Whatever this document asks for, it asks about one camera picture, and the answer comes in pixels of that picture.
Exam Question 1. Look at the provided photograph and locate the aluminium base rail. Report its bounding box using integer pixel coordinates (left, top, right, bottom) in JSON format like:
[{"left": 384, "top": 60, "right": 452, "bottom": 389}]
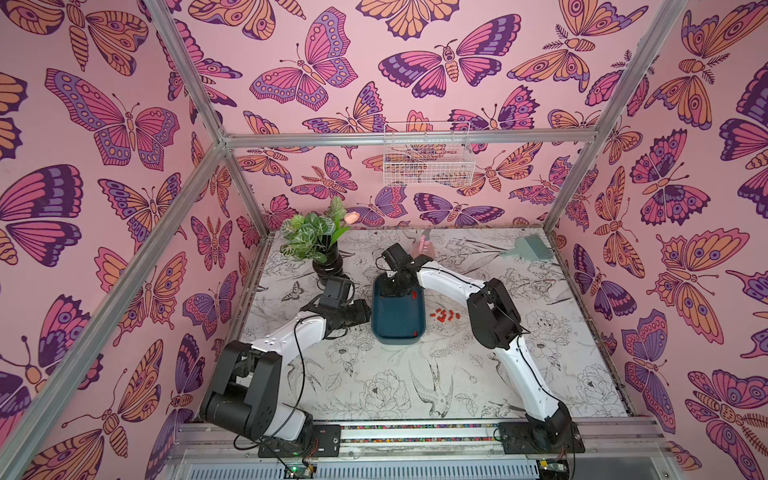
[{"left": 160, "top": 417, "right": 685, "bottom": 479}]

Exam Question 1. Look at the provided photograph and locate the teal storage box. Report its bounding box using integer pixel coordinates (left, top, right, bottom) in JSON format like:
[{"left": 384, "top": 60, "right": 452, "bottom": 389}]
[{"left": 370, "top": 273, "right": 426, "bottom": 345}]

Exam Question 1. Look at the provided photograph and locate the aluminium frame post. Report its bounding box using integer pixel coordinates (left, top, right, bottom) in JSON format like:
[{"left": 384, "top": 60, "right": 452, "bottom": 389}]
[{"left": 543, "top": 0, "right": 688, "bottom": 234}]

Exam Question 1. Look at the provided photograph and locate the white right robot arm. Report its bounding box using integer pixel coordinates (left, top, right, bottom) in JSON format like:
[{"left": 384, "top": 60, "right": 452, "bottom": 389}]
[{"left": 371, "top": 243, "right": 572, "bottom": 443}]

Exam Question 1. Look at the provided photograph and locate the white wire basket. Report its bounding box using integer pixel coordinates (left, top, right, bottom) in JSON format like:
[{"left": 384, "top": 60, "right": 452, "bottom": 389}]
[{"left": 380, "top": 130, "right": 476, "bottom": 188}]

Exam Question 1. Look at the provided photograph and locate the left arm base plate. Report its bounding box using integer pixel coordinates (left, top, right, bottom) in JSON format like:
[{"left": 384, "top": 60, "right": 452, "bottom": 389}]
[{"left": 258, "top": 421, "right": 342, "bottom": 460}]

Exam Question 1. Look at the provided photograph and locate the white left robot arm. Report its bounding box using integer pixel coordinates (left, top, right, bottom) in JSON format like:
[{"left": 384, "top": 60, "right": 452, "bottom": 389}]
[{"left": 199, "top": 277, "right": 371, "bottom": 450}]

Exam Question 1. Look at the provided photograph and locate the pink spray bottle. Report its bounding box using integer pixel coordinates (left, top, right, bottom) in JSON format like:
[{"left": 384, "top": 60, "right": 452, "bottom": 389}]
[{"left": 415, "top": 229, "right": 436, "bottom": 258}]

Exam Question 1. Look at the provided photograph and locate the green artificial plant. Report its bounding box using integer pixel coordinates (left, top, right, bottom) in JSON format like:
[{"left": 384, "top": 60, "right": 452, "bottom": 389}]
[{"left": 280, "top": 197, "right": 361, "bottom": 264}]

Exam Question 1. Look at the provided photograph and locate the black vase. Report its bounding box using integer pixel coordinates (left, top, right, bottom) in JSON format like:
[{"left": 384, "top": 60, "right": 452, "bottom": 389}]
[{"left": 312, "top": 244, "right": 344, "bottom": 287}]

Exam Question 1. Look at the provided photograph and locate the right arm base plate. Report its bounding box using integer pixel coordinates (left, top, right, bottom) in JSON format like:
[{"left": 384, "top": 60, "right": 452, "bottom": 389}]
[{"left": 493, "top": 419, "right": 586, "bottom": 456}]

